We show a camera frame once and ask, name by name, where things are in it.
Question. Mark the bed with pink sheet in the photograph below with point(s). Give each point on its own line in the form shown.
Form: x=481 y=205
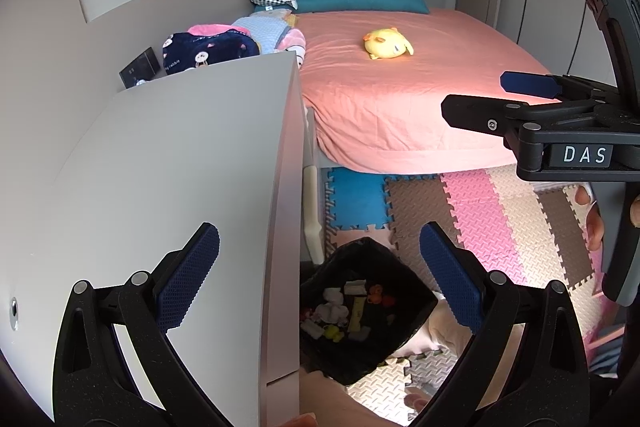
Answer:
x=400 y=107

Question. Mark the low cabinet with cream edge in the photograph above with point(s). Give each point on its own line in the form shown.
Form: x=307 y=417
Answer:
x=314 y=207

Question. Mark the foam puzzle floor mat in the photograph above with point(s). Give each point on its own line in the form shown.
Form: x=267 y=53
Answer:
x=500 y=217

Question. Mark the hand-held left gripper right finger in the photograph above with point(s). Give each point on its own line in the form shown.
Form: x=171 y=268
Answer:
x=450 y=282

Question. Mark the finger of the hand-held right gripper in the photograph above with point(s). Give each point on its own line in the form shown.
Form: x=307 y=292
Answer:
x=530 y=84
x=475 y=114

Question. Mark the person's left hand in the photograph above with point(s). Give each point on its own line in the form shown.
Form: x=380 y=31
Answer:
x=300 y=421

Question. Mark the white pink cartoon blanket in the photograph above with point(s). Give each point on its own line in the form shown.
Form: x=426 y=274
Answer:
x=295 y=47

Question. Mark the person's foot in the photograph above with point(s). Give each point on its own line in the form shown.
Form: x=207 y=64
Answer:
x=417 y=403

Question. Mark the thin black pole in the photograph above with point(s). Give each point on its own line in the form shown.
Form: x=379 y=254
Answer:
x=524 y=7

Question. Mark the bin with black bag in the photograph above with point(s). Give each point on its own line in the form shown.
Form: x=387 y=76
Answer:
x=400 y=277

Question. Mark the black wall switch panel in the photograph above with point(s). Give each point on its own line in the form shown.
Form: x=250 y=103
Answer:
x=140 y=67

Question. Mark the yellow plush toy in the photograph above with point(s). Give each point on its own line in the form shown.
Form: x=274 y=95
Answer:
x=387 y=44

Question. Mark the person's right hand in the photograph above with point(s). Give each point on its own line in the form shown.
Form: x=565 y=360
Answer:
x=594 y=222

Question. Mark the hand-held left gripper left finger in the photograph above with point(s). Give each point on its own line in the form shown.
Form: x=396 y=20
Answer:
x=190 y=282

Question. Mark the light blue dotted blanket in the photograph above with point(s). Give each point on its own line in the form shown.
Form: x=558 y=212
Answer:
x=262 y=32

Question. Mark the navy printed blanket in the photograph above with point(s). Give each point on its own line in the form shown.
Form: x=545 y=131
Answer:
x=210 y=49

